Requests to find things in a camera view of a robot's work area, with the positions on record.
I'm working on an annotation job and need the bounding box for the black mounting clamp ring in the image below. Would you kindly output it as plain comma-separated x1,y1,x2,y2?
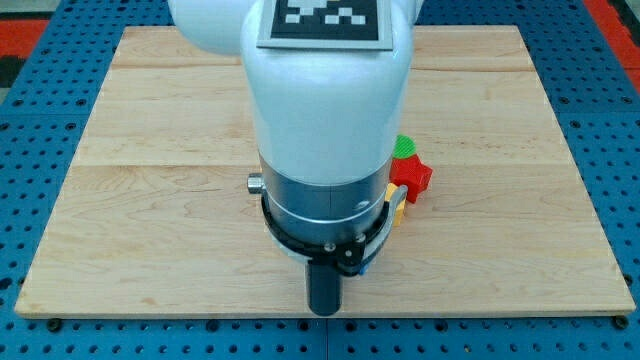
259,185,408,278

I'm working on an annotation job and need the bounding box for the wooden board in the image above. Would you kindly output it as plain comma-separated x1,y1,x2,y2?
15,26,636,319

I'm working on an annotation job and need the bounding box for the yellow block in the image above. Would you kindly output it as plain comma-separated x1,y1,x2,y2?
385,183,406,227

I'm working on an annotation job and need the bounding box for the black and white fiducial tag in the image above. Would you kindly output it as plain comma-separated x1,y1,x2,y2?
257,0,393,51

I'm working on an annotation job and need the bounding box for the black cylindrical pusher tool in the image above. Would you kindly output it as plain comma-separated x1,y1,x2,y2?
306,261,342,316

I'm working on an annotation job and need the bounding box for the green circle block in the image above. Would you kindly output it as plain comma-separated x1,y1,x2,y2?
393,134,416,159

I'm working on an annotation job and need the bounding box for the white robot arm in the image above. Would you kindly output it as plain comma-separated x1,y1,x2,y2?
169,0,419,258

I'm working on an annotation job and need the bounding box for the red star block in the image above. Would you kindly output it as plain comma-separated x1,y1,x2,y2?
389,154,433,203

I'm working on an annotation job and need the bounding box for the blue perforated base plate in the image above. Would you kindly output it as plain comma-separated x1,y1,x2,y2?
1,1,639,359

